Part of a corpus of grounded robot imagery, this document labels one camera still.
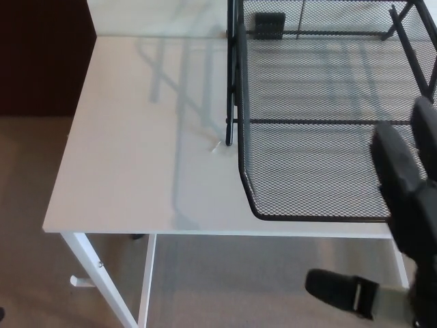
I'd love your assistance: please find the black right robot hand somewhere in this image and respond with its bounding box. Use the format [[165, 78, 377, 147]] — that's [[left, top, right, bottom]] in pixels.
[[304, 96, 437, 328]]

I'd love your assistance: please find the black mesh sliding file tray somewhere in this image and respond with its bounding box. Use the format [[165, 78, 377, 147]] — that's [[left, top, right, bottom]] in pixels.
[[236, 0, 437, 221]]

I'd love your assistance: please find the white leg hook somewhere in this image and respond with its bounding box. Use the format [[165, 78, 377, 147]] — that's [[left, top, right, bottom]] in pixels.
[[69, 275, 91, 290]]

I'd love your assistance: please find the clear tape piece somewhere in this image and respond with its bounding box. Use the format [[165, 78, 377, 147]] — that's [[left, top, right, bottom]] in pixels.
[[209, 139, 236, 155]]

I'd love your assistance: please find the black rectangular plate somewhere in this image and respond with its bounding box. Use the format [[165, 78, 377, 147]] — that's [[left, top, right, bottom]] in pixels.
[[253, 12, 286, 40]]

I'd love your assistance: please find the dark brown wooden cabinet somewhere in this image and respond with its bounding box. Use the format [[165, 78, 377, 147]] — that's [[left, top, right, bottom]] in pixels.
[[0, 0, 98, 118]]

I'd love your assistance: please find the white metal table leg frame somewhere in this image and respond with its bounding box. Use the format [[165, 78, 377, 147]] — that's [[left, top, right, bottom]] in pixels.
[[391, 238, 411, 288], [61, 232, 158, 328]]

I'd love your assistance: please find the black metal file rack frame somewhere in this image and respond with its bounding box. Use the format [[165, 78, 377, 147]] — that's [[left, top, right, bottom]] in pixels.
[[225, 0, 437, 148]]

